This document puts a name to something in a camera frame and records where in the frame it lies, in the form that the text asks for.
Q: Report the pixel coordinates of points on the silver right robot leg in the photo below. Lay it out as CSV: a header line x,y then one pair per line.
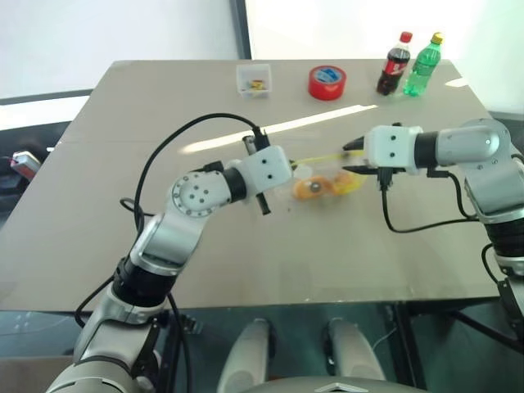
x,y
351,356

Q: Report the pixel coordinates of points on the red and white device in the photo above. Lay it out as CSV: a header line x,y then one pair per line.
x,y
25,161

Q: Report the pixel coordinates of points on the green bottle yellow cap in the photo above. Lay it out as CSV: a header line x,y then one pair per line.
x,y
421,69

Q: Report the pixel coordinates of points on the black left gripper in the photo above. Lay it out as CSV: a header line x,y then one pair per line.
x,y
263,204

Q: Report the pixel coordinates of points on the small coloured pieces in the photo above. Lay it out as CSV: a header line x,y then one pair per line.
x,y
257,84

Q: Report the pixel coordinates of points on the grey robot torso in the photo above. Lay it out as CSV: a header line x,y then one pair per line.
x,y
335,387

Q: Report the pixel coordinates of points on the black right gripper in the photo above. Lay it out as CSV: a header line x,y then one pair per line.
x,y
380,173

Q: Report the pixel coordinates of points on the red tape roll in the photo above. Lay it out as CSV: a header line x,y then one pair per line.
x,y
326,89

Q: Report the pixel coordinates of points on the cola bottle red cap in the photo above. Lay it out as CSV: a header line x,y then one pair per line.
x,y
392,67

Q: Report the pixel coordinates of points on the dark vertical pillar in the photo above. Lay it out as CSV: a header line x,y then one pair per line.
x,y
240,28

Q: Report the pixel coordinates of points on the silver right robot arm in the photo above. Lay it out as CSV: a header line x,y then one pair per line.
x,y
487,172

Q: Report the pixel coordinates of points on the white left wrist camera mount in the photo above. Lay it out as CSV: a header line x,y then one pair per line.
x,y
266,170

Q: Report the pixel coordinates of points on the small round glazed bread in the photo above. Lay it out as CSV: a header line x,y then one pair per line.
x,y
305,189

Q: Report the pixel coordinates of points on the black chair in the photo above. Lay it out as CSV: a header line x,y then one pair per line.
x,y
24,137

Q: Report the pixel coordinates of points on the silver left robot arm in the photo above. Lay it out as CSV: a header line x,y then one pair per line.
x,y
180,229

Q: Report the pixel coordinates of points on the clear plastic box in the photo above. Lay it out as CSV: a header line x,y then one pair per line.
x,y
254,71

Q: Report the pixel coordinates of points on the clear yellow-zip plastic bag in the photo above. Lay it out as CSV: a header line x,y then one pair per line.
x,y
323,168

